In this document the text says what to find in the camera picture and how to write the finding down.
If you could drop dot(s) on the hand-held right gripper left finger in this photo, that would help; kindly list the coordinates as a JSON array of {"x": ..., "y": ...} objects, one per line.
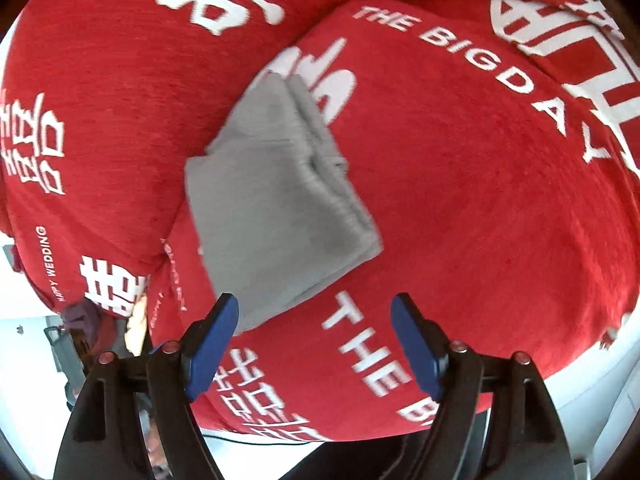
[{"x": 210, "y": 350}]

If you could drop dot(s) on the grey small garment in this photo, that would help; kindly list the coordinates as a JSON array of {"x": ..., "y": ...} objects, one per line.
[{"x": 280, "y": 200}]

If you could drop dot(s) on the red printed blanket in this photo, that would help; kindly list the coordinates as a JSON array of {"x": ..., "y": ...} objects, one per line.
[{"x": 450, "y": 185}]

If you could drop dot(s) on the purple cloth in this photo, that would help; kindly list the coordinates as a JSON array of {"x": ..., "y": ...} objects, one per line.
[{"x": 82, "y": 316}]

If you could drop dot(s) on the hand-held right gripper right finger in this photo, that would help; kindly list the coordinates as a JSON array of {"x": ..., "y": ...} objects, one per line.
[{"x": 417, "y": 350}]

